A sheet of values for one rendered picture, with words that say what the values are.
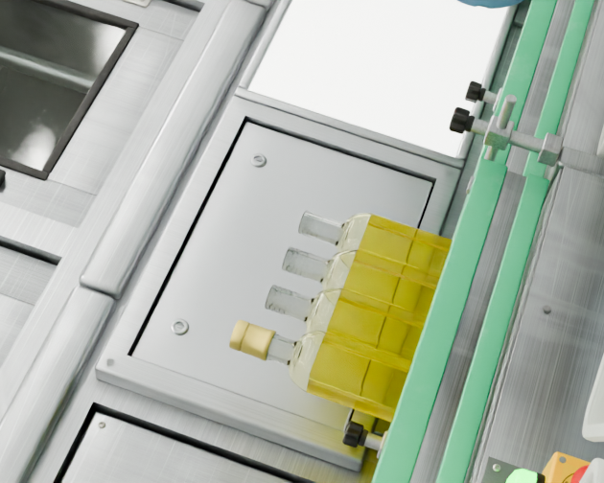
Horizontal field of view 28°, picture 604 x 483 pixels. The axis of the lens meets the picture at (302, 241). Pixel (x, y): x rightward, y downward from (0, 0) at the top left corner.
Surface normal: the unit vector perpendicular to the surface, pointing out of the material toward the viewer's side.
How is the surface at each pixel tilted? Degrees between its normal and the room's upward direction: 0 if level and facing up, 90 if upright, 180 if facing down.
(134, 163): 90
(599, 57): 90
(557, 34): 90
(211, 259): 90
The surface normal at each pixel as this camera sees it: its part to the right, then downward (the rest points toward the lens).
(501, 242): 0.09, -0.56
